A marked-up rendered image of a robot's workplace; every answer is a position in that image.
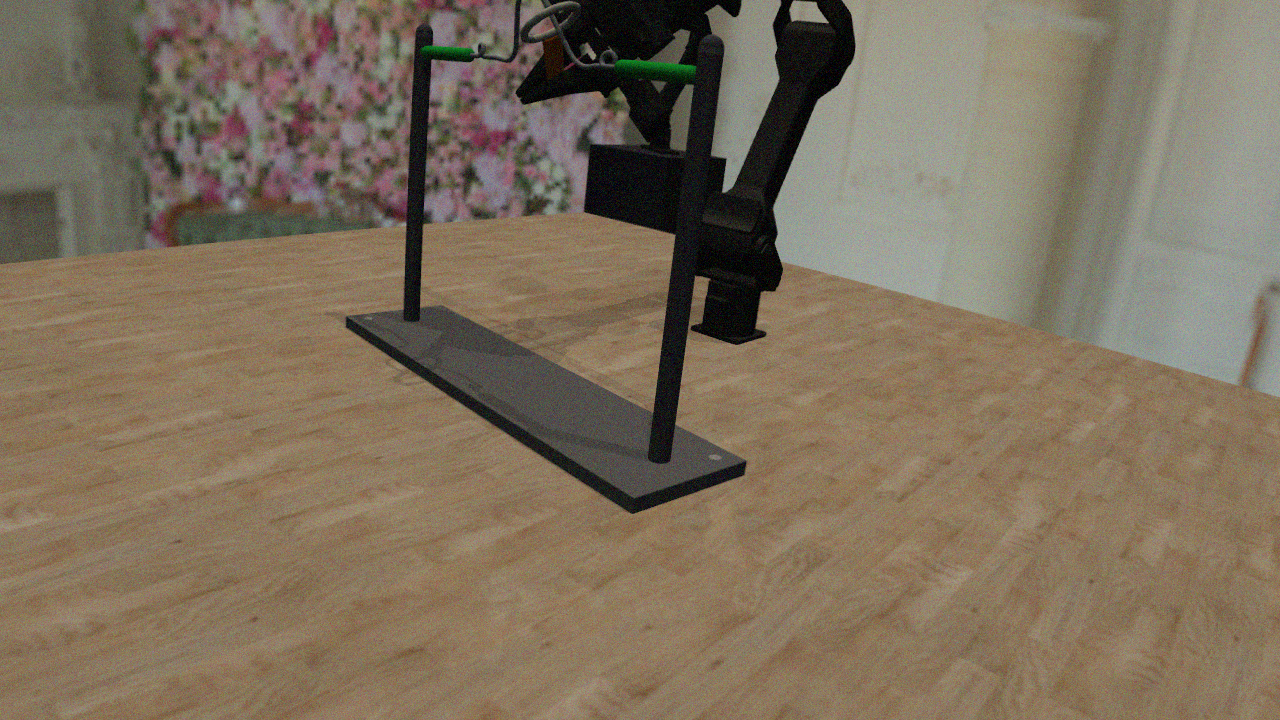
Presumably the orange bar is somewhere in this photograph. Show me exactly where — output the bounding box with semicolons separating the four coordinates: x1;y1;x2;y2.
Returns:
520;1;581;79

